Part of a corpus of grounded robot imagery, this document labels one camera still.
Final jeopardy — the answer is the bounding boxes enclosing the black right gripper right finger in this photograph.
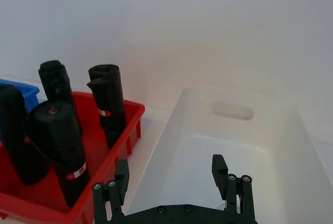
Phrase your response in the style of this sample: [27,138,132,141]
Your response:
[212,154,253,217]

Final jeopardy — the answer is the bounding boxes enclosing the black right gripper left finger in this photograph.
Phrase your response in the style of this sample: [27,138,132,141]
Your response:
[93,159,130,224]

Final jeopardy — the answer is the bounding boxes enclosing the white translucent plastic bin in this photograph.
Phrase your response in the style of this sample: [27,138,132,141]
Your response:
[126,86,331,224]

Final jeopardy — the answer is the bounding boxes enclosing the red plastic bin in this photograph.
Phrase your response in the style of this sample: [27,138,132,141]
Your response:
[0,91,146,224]

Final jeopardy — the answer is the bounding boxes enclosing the black garbage bag roll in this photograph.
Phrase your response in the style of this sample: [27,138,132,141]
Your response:
[0,84,50,186]
[38,60,83,136]
[28,101,91,207]
[87,64,127,149]

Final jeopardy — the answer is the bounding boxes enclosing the blue plastic bin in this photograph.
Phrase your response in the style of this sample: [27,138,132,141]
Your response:
[0,79,40,144]

